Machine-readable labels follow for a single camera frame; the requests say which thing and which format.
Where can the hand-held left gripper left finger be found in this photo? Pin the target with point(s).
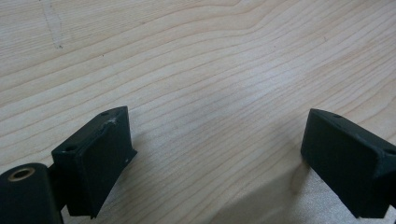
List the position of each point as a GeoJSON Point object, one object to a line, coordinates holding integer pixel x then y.
{"type": "Point", "coordinates": [93, 161]}

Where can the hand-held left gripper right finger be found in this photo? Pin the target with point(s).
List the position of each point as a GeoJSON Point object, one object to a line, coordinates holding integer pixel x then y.
{"type": "Point", "coordinates": [345, 161]}

